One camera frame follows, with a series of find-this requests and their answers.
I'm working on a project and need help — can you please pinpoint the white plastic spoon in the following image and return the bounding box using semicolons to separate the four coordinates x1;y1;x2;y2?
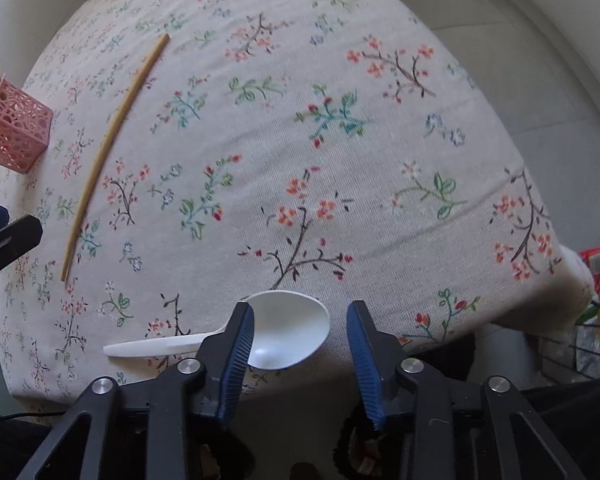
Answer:
102;290;330;370

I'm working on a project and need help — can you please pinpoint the pink perforated utensil basket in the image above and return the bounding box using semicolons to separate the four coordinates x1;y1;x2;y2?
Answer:
0;78;53;174

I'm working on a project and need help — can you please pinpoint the floral tablecloth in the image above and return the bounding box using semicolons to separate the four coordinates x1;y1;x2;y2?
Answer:
0;0;588;402

